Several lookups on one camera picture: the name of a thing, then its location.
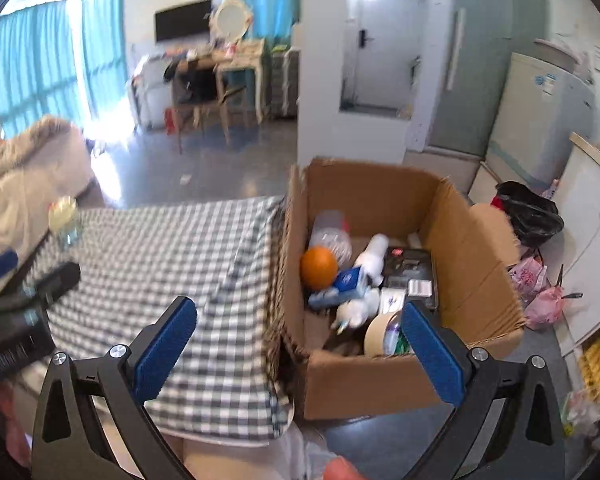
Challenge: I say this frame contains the orange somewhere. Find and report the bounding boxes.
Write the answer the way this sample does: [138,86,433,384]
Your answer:
[300,245,340,291]

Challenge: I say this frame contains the black flat box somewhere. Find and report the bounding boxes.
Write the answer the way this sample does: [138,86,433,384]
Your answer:
[382,246,439,309]

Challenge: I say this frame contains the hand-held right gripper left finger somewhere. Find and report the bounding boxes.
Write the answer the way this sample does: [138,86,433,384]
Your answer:
[30,296,199,480]

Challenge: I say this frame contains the clear blue red wipes packet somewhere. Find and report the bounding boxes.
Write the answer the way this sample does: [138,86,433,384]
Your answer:
[307,210,354,267]

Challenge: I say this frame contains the white round mirror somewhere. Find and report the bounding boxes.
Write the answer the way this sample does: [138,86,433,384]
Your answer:
[209,0,254,44]

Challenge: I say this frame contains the black plastic bag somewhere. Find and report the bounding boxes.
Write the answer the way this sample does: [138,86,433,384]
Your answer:
[494,180,565,249]

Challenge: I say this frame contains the light blue plastic case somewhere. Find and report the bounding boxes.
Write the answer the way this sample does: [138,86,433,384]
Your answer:
[307,289,347,310]

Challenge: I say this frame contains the white washing machine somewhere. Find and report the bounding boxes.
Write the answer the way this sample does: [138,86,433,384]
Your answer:
[481,52,597,187]

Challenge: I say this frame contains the grey door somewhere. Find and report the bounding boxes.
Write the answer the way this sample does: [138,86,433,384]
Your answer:
[426,0,552,159]

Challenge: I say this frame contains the black television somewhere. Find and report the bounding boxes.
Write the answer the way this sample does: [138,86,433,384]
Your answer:
[153,0,215,43]

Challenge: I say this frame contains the pink plastic bag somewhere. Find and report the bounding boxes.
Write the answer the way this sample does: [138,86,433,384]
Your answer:
[509,255,549,306]
[524,284,567,331]

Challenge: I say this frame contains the grey drawer tower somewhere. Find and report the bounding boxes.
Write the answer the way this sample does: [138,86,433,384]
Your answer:
[269,45,300,119]

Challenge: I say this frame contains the blue white tissue packet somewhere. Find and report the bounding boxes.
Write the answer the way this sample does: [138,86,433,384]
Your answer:
[332,267,369,297]

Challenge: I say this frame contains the beige fluffy blanket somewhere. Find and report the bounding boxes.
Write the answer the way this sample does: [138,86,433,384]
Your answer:
[0,115,97,262]

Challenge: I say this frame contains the white entrance door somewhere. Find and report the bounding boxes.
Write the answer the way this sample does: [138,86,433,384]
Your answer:
[340,0,427,112]

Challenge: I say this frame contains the teal window curtain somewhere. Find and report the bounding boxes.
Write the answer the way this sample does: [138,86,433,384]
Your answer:
[0,0,129,142]

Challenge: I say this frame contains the white side cabinet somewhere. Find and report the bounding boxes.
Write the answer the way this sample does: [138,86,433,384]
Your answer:
[549,131,600,357]

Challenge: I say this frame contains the brown cardboard box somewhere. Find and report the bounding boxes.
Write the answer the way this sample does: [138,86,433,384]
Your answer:
[278,157,527,422]

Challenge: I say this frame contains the white plastic bottle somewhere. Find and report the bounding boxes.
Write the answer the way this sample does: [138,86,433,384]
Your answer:
[335,233,392,332]

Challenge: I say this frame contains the white vanity desk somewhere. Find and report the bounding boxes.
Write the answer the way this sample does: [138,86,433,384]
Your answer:
[212,37,269,127]

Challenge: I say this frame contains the yellow packets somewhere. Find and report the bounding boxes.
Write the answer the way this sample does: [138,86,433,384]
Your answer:
[579,335,600,402]

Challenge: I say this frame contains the glass jar with cream lid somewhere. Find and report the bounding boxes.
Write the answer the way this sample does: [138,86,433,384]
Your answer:
[47,195,85,250]

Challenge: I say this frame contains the grey basin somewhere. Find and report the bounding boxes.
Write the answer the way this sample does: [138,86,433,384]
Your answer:
[532,37,582,74]

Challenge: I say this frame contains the wooden chair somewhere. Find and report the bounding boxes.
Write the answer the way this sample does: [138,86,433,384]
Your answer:
[170,57,247,154]

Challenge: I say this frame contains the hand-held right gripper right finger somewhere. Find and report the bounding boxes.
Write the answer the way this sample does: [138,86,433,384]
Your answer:
[401,301,567,480]

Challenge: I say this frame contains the beige tape roll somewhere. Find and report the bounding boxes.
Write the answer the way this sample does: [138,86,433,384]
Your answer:
[363,310,412,359]

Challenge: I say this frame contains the blue white checkered tablecloth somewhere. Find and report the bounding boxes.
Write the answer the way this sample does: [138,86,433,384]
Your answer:
[22,194,297,449]

